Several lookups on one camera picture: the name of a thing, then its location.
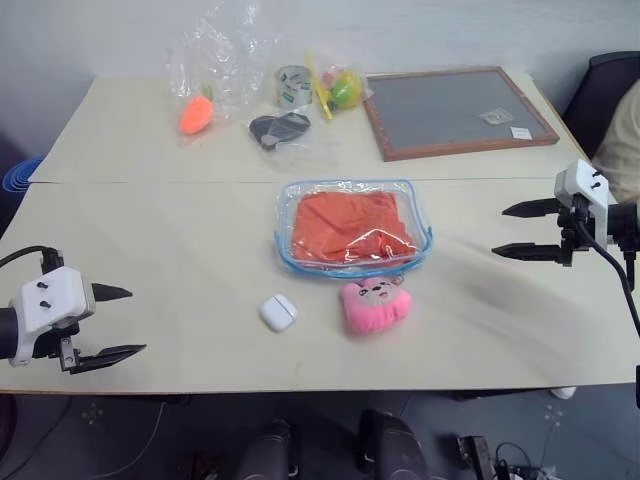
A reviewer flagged white floor cable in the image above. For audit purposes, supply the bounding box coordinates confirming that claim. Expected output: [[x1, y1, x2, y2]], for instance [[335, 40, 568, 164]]
[[143, 397, 168, 454]]

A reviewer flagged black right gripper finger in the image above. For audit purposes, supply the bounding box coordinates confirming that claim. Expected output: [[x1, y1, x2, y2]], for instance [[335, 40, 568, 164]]
[[490, 241, 564, 264], [500, 197, 562, 219]]

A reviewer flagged black office chair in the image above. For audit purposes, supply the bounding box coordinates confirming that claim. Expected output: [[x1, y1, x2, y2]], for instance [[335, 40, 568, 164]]
[[561, 50, 640, 162]]

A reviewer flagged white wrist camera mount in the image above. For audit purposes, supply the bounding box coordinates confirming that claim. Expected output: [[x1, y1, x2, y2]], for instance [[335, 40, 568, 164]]
[[554, 159, 612, 247], [8, 266, 97, 369]]

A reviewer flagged orange-red cloth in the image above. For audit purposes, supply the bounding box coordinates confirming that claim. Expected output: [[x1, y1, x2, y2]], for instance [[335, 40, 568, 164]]
[[291, 191, 419, 265]]

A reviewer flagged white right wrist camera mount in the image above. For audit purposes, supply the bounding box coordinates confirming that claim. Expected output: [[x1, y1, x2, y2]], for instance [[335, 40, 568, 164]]
[[554, 159, 612, 247]]

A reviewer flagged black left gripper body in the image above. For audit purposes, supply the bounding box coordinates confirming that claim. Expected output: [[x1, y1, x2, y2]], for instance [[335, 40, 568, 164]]
[[30, 282, 97, 375]]

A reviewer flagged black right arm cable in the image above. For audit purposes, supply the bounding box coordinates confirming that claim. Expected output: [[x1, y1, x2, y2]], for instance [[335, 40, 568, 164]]
[[573, 217, 640, 332]]

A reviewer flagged white earbud case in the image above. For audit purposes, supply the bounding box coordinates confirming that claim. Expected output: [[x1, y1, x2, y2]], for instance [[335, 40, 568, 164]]
[[258, 294, 300, 333]]

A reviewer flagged wood-framed grey board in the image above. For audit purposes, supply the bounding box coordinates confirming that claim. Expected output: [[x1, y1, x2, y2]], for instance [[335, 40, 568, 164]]
[[360, 65, 560, 163]]

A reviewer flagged person in beige clothes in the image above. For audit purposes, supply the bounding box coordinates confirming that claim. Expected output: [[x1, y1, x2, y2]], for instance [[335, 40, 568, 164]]
[[591, 78, 640, 202]]

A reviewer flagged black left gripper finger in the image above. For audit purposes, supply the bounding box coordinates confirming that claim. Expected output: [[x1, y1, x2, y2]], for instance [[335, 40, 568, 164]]
[[91, 282, 134, 304], [69, 343, 148, 376]]

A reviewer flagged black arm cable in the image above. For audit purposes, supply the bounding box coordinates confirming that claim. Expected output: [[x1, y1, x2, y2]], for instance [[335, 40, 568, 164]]
[[0, 244, 67, 277], [573, 217, 640, 332]]

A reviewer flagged clear tape roll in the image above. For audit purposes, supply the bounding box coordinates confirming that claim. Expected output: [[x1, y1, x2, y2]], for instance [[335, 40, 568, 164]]
[[274, 64, 316, 108]]

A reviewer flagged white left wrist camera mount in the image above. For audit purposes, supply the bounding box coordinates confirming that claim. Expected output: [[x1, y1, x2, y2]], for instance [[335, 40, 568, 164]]
[[8, 266, 97, 369]]

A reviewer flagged black pouch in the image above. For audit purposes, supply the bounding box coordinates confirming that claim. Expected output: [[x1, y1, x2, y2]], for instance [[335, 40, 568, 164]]
[[249, 113, 313, 152]]

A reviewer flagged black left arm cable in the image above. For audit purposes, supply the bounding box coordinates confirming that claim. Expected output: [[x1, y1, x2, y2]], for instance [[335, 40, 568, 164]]
[[0, 244, 67, 277]]

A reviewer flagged clear pouch with orange cloth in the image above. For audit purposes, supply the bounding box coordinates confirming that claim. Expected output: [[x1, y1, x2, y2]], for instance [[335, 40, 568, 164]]
[[272, 177, 436, 284]]

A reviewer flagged dark rounded shape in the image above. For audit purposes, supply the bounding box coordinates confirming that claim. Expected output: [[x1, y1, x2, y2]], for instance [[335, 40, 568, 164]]
[[233, 418, 297, 480], [358, 408, 427, 480]]

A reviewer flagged large clear plastic bag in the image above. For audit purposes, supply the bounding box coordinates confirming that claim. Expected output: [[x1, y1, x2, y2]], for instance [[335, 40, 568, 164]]
[[166, 16, 267, 147]]

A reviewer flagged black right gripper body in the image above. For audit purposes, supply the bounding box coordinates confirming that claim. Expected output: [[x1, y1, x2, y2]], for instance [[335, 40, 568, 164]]
[[553, 193, 602, 269]]

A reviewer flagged black floor cable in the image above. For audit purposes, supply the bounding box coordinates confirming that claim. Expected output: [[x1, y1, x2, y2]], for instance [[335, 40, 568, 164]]
[[493, 440, 539, 480]]

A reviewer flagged pink plush toy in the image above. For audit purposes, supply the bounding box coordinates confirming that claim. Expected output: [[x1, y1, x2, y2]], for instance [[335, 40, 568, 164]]
[[339, 278, 414, 337]]

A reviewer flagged blue ribbed stool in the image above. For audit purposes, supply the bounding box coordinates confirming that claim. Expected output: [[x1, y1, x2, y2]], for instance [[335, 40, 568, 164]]
[[0, 156, 47, 194]]

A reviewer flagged clear flat plastic bag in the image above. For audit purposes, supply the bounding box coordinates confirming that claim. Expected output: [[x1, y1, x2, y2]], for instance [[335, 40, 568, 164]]
[[248, 111, 347, 172]]

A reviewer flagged green yellow toy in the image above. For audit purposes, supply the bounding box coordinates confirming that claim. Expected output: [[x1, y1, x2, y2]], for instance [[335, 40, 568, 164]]
[[328, 70, 363, 108]]

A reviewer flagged orange carrot plush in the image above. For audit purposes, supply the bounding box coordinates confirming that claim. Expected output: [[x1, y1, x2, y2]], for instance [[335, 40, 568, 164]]
[[178, 94, 216, 136]]

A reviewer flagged black floor device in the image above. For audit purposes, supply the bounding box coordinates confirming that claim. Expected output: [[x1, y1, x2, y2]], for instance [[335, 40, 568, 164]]
[[455, 433, 495, 480]]

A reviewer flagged yellow-strip clear zip bag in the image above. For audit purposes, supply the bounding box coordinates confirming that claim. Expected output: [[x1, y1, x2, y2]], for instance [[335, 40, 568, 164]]
[[304, 49, 375, 122]]

